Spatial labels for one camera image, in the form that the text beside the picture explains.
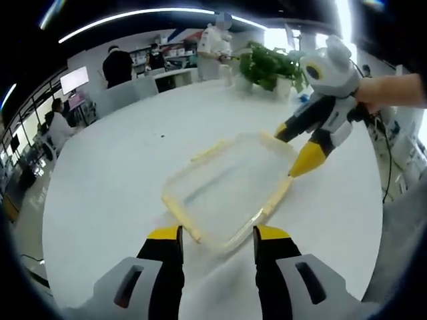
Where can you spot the green potted plant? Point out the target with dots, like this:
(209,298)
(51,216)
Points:
(267,65)

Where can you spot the white paper cup pot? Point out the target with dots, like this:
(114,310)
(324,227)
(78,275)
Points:
(283,87)

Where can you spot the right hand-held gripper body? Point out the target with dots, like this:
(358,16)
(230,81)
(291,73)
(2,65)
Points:
(337,76)

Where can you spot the long curved ceiling light strip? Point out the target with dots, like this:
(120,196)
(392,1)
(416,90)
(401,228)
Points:
(133,16)

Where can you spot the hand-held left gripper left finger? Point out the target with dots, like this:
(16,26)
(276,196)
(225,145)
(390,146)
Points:
(156,276)

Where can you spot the person's grey clothing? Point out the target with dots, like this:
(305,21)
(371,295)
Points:
(403,253)

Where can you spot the clear plastic buckle container lid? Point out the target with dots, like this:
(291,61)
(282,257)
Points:
(230,186)

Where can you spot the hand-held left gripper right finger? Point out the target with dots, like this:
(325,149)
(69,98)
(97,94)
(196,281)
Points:
(280,276)

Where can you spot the person's right hand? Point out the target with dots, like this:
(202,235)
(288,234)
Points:
(370,93)

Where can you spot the wall display screen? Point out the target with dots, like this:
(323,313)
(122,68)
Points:
(75,80)

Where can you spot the blue wet wipes pack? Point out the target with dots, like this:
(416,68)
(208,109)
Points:
(304,98)

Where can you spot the grey chair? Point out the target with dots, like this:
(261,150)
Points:
(130,95)

